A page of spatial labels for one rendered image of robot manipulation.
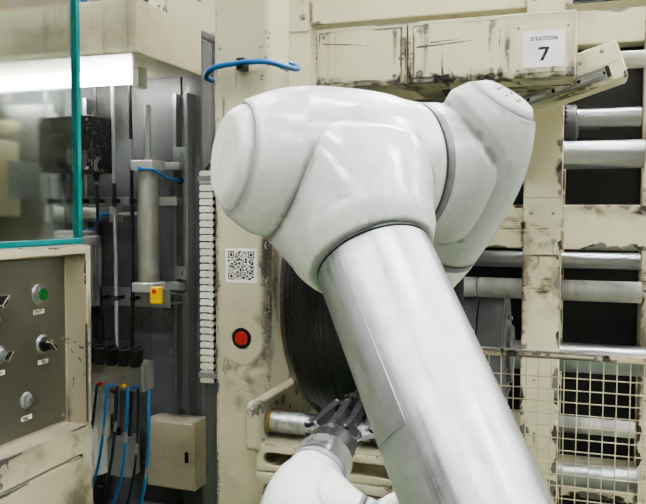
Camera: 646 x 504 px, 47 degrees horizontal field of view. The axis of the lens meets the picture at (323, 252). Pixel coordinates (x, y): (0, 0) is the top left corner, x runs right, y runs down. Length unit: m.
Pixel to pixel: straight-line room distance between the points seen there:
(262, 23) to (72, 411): 0.91
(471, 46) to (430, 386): 1.34
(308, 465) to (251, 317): 0.60
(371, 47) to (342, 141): 1.25
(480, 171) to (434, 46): 1.12
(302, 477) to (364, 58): 1.09
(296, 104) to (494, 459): 0.31
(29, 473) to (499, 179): 1.08
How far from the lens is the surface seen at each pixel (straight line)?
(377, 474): 1.56
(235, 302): 1.65
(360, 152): 0.61
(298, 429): 1.57
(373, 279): 0.57
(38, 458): 1.55
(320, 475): 1.10
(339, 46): 1.87
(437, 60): 1.81
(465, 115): 0.72
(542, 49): 1.78
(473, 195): 0.72
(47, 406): 1.62
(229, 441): 1.73
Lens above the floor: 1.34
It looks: 3 degrees down
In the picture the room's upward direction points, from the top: straight up
